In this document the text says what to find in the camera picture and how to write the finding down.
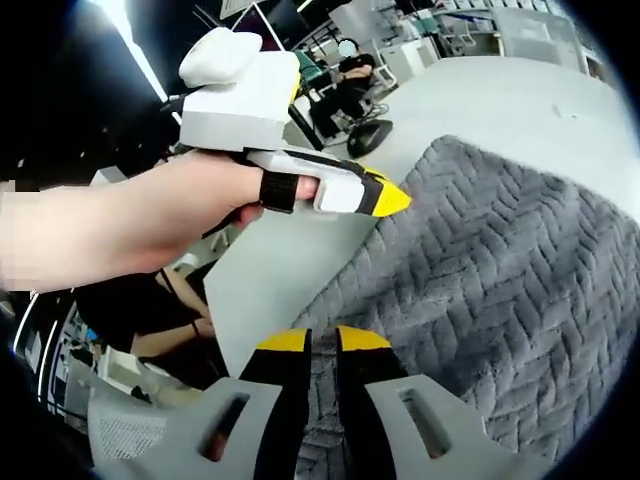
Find grey towel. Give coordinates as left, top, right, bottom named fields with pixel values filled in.
left=294, top=133, right=640, bottom=480

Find person's left hand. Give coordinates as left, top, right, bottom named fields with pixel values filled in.
left=94, top=149, right=320, bottom=275

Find grey office chair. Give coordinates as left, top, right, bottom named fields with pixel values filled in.
left=87, top=394, right=171, bottom=480

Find white cabinet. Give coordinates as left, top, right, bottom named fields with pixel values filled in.
left=384, top=37, right=441, bottom=76

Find person's dark clothing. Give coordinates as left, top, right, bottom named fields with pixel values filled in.
left=74, top=272, right=221, bottom=391

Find black device with cable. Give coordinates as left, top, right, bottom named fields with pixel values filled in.
left=346, top=119, right=395, bottom=159

